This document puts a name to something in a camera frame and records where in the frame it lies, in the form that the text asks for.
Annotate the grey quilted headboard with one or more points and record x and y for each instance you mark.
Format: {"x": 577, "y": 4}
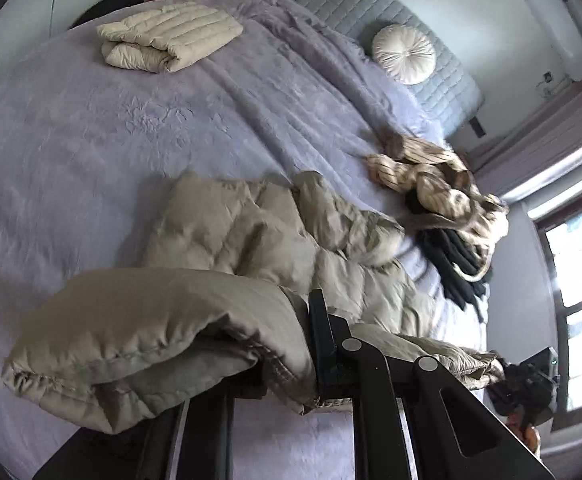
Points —
{"x": 371, "y": 5}

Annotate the black bedside object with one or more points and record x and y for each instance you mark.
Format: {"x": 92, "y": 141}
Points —
{"x": 121, "y": 0}

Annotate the round white cushion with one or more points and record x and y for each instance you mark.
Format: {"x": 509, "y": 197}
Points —
{"x": 404, "y": 55}

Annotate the person's right hand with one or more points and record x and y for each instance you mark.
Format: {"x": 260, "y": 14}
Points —
{"x": 528, "y": 437}

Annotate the bed with lavender cover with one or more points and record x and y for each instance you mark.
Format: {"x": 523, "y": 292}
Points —
{"x": 96, "y": 125}

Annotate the cream striped garment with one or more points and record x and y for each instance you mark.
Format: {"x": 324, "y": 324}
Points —
{"x": 436, "y": 180}

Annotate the folded cream puffer jacket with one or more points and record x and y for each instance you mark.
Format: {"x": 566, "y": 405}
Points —
{"x": 171, "y": 35}

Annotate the black garment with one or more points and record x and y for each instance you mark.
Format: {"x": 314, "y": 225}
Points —
{"x": 456, "y": 265}

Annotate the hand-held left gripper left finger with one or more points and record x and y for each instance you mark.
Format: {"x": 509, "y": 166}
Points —
{"x": 206, "y": 435}

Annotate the window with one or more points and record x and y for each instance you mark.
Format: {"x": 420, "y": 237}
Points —
{"x": 581, "y": 260}

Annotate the wall socket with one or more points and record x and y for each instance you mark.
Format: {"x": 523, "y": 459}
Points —
{"x": 549, "y": 78}

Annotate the khaki puffer jacket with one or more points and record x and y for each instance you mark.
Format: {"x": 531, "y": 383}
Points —
{"x": 171, "y": 320}

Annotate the pale curtain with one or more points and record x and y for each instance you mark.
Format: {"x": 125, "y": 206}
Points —
{"x": 546, "y": 130}

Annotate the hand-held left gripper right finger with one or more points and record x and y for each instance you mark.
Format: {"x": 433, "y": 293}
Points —
{"x": 323, "y": 345}

